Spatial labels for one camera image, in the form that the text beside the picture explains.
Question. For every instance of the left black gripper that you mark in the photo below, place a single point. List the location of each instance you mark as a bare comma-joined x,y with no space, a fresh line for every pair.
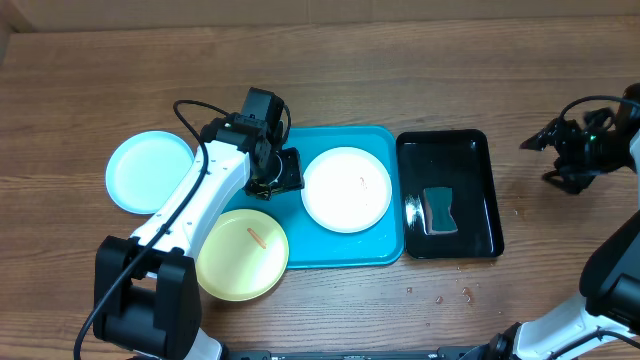
292,181

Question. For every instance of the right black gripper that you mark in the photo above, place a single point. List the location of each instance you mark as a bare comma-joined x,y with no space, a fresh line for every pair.
562,137

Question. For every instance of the white round plate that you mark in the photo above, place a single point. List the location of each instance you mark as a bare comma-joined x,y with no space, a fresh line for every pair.
346,190

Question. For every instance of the light blue round plate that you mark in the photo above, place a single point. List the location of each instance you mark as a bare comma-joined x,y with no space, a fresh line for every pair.
145,169

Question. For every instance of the green dish sponge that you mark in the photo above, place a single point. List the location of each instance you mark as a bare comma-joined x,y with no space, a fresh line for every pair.
437,203

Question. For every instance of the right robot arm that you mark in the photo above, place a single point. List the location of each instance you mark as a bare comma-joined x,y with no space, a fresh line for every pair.
606,307

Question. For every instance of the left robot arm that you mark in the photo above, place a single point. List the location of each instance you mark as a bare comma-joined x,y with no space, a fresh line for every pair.
146,294

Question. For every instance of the black rectangular water tray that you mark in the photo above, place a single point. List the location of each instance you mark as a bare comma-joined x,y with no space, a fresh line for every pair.
460,160

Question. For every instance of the yellow round plate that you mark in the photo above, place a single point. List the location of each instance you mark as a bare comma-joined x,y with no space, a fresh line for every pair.
244,256

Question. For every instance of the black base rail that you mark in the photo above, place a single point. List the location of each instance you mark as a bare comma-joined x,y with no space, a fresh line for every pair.
442,353

